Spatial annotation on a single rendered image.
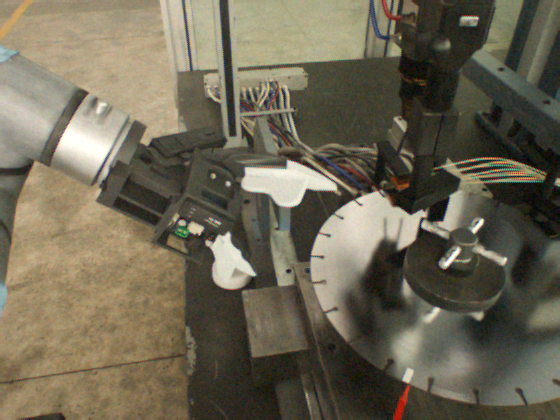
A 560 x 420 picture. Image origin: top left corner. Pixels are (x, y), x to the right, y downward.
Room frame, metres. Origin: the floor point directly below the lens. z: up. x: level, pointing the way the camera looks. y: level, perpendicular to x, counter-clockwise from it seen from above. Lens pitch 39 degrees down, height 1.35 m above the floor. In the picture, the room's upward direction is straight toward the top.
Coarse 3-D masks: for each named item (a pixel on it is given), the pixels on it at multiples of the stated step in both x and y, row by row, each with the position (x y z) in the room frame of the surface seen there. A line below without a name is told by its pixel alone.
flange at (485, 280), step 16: (416, 240) 0.42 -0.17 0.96; (432, 240) 0.42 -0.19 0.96; (416, 256) 0.39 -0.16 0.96; (432, 256) 0.39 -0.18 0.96; (480, 256) 0.39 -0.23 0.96; (416, 272) 0.36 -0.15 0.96; (432, 272) 0.36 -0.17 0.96; (448, 272) 0.36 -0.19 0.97; (464, 272) 0.35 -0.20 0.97; (480, 272) 0.36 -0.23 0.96; (496, 272) 0.36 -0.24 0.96; (432, 288) 0.34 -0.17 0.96; (448, 288) 0.34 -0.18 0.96; (464, 288) 0.34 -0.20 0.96; (480, 288) 0.34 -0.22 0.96; (496, 288) 0.34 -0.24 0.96; (448, 304) 0.32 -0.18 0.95; (464, 304) 0.32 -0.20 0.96; (480, 304) 0.32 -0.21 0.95
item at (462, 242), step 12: (432, 228) 0.39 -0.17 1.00; (444, 228) 0.39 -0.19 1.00; (456, 228) 0.39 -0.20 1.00; (468, 228) 0.39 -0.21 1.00; (456, 240) 0.37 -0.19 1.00; (468, 240) 0.37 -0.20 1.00; (456, 252) 0.36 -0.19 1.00; (468, 252) 0.36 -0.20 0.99; (480, 252) 0.36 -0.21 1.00; (492, 252) 0.35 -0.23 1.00; (444, 264) 0.34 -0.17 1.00; (504, 264) 0.34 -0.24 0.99
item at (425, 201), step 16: (416, 160) 0.44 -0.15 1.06; (432, 160) 0.43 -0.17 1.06; (416, 176) 0.43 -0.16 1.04; (432, 176) 0.47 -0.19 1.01; (448, 176) 0.47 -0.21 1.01; (400, 192) 0.44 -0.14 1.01; (416, 192) 0.43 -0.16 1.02; (432, 192) 0.44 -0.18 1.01; (448, 192) 0.46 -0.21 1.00; (400, 208) 0.43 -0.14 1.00; (416, 208) 0.42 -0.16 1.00; (432, 208) 0.45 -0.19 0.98
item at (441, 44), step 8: (408, 32) 0.44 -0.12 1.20; (416, 32) 0.42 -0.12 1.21; (424, 32) 0.41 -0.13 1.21; (432, 32) 0.38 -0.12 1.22; (416, 40) 0.41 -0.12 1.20; (424, 40) 0.38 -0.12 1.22; (432, 40) 0.37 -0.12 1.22; (440, 40) 0.37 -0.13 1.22; (448, 40) 0.37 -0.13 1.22; (424, 48) 0.37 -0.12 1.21; (432, 48) 0.36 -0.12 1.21; (440, 48) 0.36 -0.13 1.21; (448, 48) 0.36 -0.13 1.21; (432, 56) 0.36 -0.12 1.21; (440, 56) 0.36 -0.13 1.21
